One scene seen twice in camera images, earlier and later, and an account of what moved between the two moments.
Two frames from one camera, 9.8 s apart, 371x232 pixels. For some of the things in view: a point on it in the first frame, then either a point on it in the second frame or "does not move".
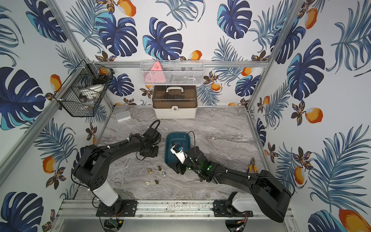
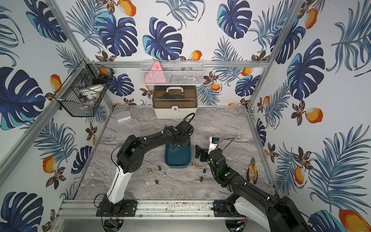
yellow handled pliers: [252, 165] does not move
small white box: [123, 116] does not move
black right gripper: [179, 167] -> [205, 152]
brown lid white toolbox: [175, 101] does not move
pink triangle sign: [155, 75] does not move
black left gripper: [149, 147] -> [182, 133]
